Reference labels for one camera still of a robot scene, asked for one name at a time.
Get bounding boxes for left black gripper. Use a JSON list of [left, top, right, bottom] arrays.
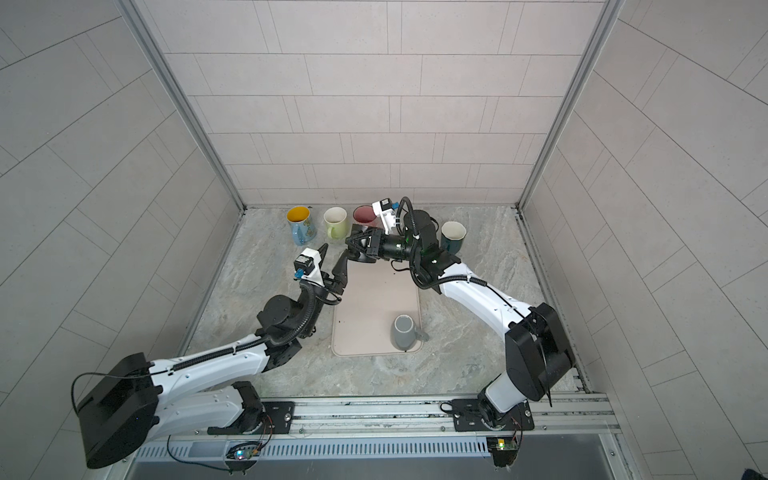
[[291, 245, 346, 340]]

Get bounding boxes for aluminium mounting rail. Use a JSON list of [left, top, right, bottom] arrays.
[[122, 389, 620, 446]]

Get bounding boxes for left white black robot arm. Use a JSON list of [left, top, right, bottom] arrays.
[[73, 247, 358, 469]]

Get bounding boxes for grey mug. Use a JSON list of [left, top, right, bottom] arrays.
[[391, 315, 429, 352]]

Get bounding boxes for blue butterfly mug yellow inside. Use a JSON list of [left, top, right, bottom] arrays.
[[286, 206, 317, 246]]

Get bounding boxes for light green mug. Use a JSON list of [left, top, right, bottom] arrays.
[[323, 206, 350, 242]]

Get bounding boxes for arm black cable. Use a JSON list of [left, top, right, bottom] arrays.
[[69, 275, 343, 473], [389, 195, 559, 407]]

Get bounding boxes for dark green mug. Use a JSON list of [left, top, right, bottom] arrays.
[[440, 221, 467, 255]]

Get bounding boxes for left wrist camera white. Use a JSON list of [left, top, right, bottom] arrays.
[[293, 248, 323, 285]]

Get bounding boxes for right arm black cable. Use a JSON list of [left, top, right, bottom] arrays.
[[389, 195, 559, 407]]

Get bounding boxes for controller circuit board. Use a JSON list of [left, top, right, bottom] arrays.
[[224, 441, 264, 475], [486, 437, 521, 468]]

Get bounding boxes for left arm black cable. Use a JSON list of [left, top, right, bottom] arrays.
[[69, 275, 343, 473]]

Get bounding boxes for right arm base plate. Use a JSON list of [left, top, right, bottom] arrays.
[[440, 398, 535, 432]]

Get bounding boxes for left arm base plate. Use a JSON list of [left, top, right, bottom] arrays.
[[206, 401, 295, 435]]

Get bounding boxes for left controller circuit board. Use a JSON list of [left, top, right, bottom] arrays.
[[224, 441, 264, 475]]

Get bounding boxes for beige rectangular tray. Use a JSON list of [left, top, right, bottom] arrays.
[[331, 260, 421, 357]]

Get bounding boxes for pink mug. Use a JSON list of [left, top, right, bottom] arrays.
[[352, 205, 380, 228]]

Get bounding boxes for right controller circuit board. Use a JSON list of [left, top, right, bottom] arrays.
[[486, 437, 521, 468]]

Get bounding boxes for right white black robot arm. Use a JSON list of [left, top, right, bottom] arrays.
[[345, 210, 575, 431]]

